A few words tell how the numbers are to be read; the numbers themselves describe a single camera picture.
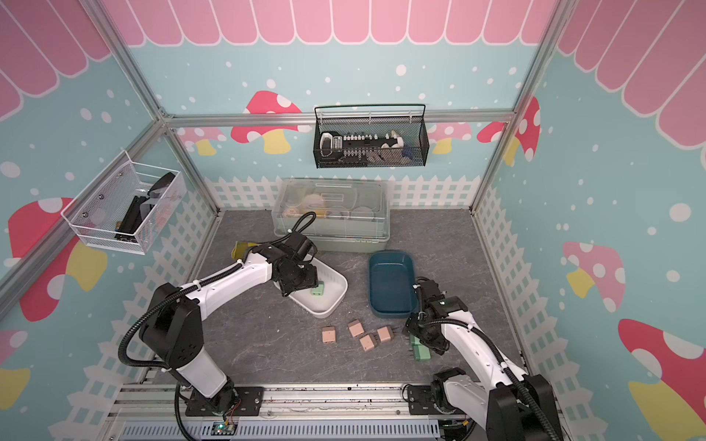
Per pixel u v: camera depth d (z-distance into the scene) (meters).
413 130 0.95
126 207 0.73
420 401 0.74
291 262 0.72
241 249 1.02
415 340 0.83
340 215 0.97
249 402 0.75
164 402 0.76
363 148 0.87
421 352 0.81
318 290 0.93
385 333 0.85
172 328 0.45
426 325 0.56
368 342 0.83
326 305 0.91
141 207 0.68
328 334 0.84
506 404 0.39
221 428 0.71
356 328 0.85
